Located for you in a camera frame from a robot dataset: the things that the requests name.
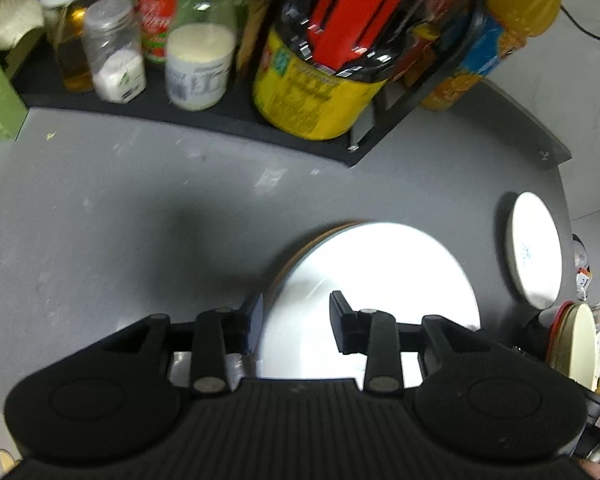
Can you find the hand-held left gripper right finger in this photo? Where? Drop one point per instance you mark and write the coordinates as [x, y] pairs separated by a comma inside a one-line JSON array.
[[341, 321]]

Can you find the plain cream bowl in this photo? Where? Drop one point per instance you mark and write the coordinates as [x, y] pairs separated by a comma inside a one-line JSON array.
[[580, 345]]

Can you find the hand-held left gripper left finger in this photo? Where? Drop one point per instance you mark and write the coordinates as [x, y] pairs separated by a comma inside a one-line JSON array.
[[253, 322]]

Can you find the small white plate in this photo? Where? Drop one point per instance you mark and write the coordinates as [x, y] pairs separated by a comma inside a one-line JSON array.
[[535, 250]]

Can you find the oil bottle tall white cap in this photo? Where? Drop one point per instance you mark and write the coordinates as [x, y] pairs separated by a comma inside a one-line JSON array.
[[72, 35]]

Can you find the red and black bowl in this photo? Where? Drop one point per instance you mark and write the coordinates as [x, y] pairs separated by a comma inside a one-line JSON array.
[[540, 337]]

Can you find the deep white plate script print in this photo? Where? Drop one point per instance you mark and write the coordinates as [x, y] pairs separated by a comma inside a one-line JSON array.
[[380, 260]]

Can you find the red label sauce bottle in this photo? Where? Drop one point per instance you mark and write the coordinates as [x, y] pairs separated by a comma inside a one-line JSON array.
[[155, 25]]

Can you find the orange juice bottle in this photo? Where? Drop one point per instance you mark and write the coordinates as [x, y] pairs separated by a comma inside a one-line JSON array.
[[495, 35]]

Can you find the white jar with label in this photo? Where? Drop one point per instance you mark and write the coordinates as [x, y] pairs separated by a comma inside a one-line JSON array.
[[200, 75]]

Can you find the black metal rack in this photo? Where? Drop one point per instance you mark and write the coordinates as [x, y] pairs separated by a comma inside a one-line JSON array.
[[280, 130]]

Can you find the small clear shaker jar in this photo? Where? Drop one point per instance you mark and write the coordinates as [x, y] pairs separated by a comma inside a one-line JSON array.
[[115, 60]]

